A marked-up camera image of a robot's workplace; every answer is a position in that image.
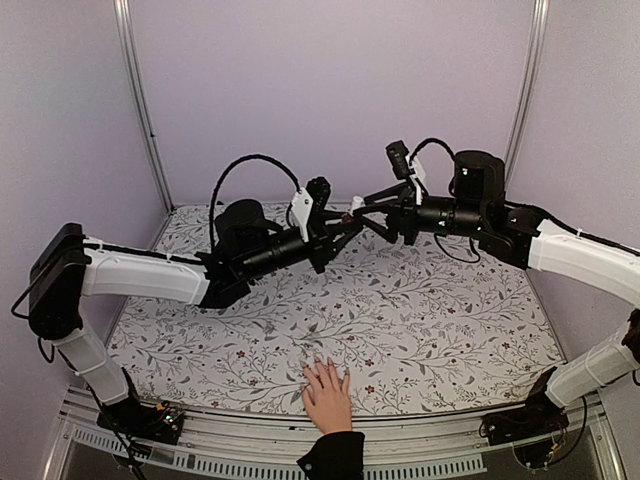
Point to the black sleeved forearm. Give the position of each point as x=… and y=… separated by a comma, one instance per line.
x=335, y=456

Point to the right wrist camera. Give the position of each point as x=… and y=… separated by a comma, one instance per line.
x=408, y=169

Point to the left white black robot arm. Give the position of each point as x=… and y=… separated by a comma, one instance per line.
x=249, y=246

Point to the left aluminium frame post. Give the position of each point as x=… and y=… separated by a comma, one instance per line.
x=126, y=35

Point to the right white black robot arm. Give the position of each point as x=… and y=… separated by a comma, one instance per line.
x=523, y=236

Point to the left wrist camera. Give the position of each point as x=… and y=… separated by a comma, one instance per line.
x=308, y=206

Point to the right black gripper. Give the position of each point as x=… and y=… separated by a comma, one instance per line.
x=401, y=218

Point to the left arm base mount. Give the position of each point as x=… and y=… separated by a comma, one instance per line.
x=162, y=423

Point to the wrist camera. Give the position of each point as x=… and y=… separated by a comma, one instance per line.
x=408, y=169
x=308, y=206

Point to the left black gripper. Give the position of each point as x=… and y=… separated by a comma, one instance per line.
x=320, y=235

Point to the aluminium frame post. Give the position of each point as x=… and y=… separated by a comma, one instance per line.
x=126, y=35
x=531, y=68

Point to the right aluminium frame post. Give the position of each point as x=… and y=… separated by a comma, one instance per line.
x=531, y=68

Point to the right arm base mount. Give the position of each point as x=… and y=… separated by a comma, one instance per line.
x=538, y=416

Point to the person's hand with painted nails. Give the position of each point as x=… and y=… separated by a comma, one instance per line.
x=326, y=398

